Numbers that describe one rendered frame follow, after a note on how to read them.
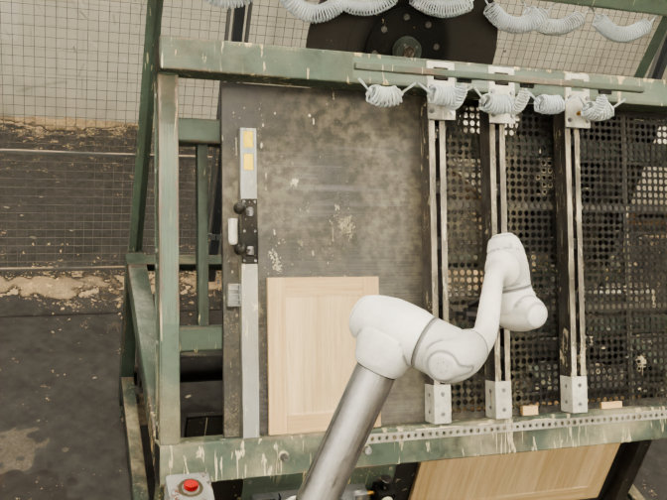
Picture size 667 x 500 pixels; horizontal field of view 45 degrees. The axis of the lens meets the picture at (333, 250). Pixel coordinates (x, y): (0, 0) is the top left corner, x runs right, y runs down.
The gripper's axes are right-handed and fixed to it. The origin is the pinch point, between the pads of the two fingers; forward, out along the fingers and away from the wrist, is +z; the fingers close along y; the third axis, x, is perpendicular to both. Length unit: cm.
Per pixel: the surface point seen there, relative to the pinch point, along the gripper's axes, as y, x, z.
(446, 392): -25.6, 7.5, 0.4
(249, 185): 41, 72, 3
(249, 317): 0, 72, 4
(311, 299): 5, 52, 6
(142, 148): 65, 96, 78
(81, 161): 117, 103, 403
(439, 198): 38.1, 8.5, 0.2
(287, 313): 1, 60, 6
